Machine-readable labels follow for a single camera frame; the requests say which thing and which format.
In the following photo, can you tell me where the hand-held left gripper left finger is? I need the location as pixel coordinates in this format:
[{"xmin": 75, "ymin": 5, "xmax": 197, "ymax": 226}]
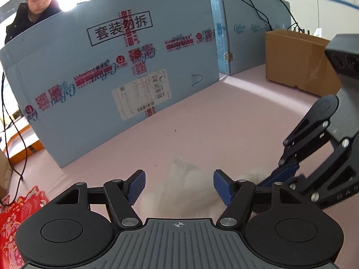
[{"xmin": 48, "ymin": 169, "xmax": 147, "ymax": 231}]

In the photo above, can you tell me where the orange-edged white board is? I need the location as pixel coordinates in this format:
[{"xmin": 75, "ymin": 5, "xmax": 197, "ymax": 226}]
[{"xmin": 0, "ymin": 116, "xmax": 44, "ymax": 163}]

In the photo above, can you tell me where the large light blue cardboard box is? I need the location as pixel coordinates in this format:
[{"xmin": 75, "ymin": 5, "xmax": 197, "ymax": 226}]
[{"xmin": 0, "ymin": 0, "xmax": 220, "ymax": 169}]

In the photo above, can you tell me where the black cable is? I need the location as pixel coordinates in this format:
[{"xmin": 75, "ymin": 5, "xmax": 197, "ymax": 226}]
[{"xmin": 0, "ymin": 70, "xmax": 30, "ymax": 207}]

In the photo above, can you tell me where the red floral fabric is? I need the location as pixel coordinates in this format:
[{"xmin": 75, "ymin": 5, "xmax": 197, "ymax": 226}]
[{"xmin": 0, "ymin": 185, "xmax": 50, "ymax": 269}]

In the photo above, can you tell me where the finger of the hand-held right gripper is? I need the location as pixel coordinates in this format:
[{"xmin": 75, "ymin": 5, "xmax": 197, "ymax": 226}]
[
  {"xmin": 256, "ymin": 112, "xmax": 335, "ymax": 188},
  {"xmin": 289, "ymin": 135, "xmax": 359, "ymax": 210}
]

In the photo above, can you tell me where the plain brown cardboard box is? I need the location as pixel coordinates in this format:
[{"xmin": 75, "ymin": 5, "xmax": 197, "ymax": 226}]
[{"xmin": 265, "ymin": 29, "xmax": 343, "ymax": 97}]

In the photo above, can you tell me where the white cloth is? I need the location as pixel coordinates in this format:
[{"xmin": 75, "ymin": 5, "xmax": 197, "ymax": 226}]
[{"xmin": 137, "ymin": 157, "xmax": 278, "ymax": 222}]

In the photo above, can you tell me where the taped brown cardboard box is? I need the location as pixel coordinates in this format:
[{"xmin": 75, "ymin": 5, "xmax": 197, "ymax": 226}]
[{"xmin": 0, "ymin": 151, "xmax": 13, "ymax": 199}]

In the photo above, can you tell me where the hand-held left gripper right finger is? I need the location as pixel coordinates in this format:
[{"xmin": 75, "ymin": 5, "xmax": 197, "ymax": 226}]
[{"xmin": 213, "ymin": 169, "xmax": 312, "ymax": 231}]

